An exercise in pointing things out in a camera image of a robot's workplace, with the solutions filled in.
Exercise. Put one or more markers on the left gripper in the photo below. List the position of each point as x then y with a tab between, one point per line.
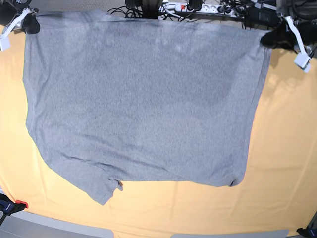
304	15

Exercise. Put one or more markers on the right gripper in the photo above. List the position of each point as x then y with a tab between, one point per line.
12	9

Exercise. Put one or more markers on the grey t-shirt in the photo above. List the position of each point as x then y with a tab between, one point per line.
114	99

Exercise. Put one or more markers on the black power adapter box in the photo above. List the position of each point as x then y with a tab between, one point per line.
262	16

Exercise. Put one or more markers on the white power strip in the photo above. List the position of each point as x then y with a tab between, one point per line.
180	9

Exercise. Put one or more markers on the yellow table cloth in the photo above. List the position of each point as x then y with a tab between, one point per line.
278	192

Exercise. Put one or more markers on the red black clamp left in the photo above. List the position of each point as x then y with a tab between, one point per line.
8	207

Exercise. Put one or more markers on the black clamp right corner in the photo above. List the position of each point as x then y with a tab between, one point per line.
307	232

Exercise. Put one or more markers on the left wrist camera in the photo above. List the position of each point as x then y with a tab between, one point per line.
302	60

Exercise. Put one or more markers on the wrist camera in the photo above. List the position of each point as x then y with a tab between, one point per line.
302	60
4	43

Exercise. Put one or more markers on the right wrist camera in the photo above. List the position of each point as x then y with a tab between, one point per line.
4	43

